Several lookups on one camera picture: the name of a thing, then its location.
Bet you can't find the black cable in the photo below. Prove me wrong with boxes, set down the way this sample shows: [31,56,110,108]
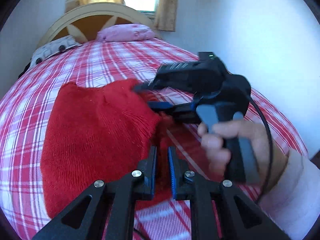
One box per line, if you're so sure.
[246,96,275,204]

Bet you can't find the person's right hand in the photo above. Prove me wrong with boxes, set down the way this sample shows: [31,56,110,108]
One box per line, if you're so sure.
[198,119,288,194]

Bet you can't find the cream wooden headboard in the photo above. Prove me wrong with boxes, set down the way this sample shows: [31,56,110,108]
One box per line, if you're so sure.
[37,2,161,47]

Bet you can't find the yellow curtain centre right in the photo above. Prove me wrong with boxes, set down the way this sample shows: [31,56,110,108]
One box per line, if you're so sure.
[154,0,178,32]

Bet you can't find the pink pillow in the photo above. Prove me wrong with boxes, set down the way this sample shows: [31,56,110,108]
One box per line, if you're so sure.
[96,24,156,42]

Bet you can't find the red knitted sweater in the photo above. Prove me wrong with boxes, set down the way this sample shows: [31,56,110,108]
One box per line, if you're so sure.
[40,79,173,218]

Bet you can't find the red white plaid bedspread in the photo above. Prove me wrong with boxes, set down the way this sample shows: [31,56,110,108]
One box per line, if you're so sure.
[1,38,308,239]

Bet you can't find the white black patterned pillow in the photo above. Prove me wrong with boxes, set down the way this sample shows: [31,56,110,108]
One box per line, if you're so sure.
[30,35,81,68]

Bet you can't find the pink sleeve right forearm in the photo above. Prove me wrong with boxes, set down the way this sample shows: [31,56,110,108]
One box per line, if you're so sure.
[260,150,319,239]

